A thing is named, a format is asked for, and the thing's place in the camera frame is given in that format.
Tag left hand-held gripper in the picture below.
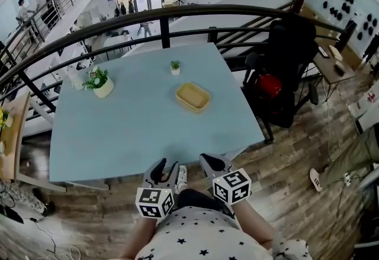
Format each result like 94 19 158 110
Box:
134 158 181 220

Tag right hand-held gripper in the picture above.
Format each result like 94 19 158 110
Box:
200 153 252 206

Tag person's left forearm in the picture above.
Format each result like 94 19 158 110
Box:
120 216 158 260

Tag person's right forearm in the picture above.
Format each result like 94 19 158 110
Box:
232 201 275 251

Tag person's white shoe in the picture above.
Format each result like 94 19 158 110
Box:
176 165 189 194

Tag person's black trousers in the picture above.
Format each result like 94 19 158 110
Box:
176 188 235 220

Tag person's white star-print shirt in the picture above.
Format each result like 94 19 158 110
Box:
134 205 313 260

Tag red helmet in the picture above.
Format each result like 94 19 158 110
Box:
255 73 283 99

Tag small white potted green plant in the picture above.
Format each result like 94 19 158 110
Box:
169 59 182 76

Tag cream pot with flowering plant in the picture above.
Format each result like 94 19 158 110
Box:
82 66 115 99

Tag black office chair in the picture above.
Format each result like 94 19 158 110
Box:
241 12 320 144

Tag dark wooden desk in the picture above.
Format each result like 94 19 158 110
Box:
312 44 358 102

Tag light wooden desk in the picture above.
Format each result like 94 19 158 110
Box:
0 91 32 182

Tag dark metal railing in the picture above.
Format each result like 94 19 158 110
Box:
0 4 358 123

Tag yellow flowers in white pot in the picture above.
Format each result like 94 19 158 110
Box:
0 106 14 129

